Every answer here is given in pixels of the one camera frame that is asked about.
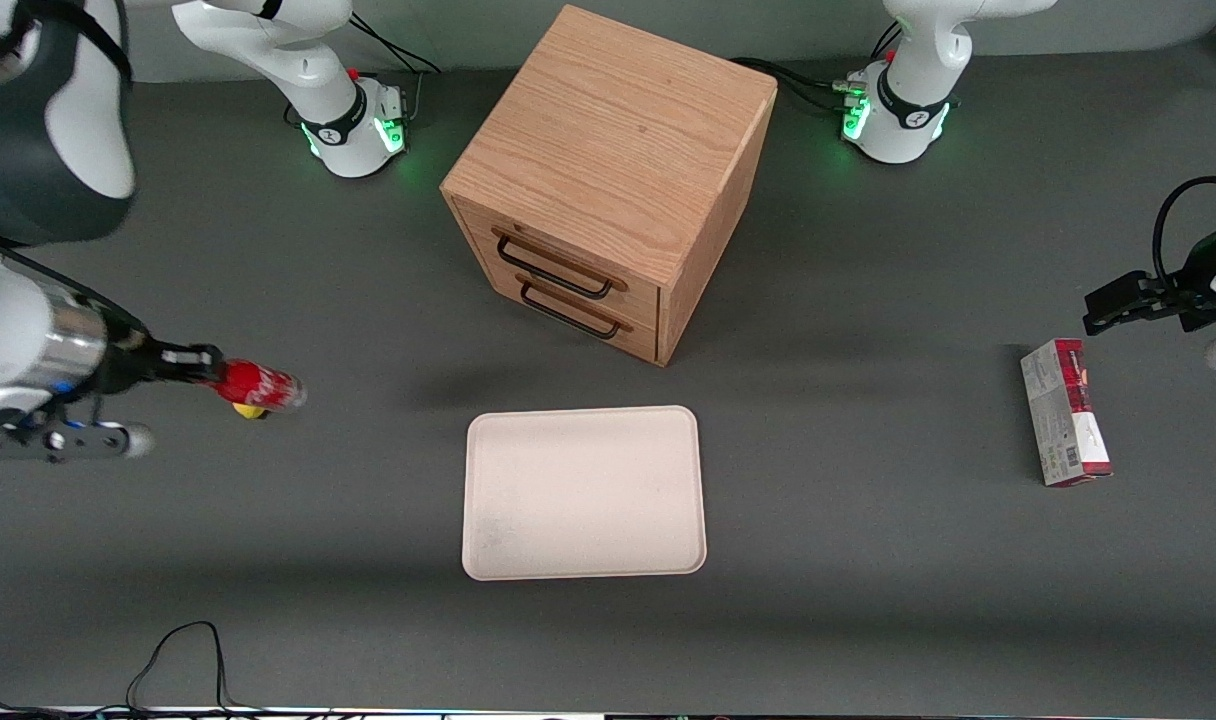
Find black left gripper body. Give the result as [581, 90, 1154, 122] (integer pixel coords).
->
[1176, 222, 1216, 334]

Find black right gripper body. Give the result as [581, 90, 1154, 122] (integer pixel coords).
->
[90, 312, 169, 399]

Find small red coke bottle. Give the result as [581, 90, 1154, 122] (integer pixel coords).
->
[208, 360, 308, 413]

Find beige rectangular tray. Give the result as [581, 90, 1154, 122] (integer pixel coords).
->
[462, 405, 708, 582]

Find red and white carton box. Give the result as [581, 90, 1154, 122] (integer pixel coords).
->
[1020, 338, 1114, 488]

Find wooden two-drawer cabinet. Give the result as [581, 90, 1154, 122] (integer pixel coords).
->
[440, 4, 778, 368]

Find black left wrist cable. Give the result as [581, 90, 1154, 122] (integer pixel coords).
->
[1152, 176, 1216, 289]

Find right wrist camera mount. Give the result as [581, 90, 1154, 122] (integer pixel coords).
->
[0, 416, 156, 463]

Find black cable loop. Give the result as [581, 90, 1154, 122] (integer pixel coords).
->
[0, 620, 369, 720]

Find black right arm base cables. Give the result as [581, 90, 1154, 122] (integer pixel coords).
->
[285, 15, 445, 128]

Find black arm base cables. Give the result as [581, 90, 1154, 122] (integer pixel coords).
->
[731, 20, 905, 113]
[285, 15, 445, 128]

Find black drawer handle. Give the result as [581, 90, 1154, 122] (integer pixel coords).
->
[519, 283, 622, 340]
[495, 232, 615, 301]

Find black left arm base cables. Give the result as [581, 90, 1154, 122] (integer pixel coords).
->
[731, 20, 905, 113]

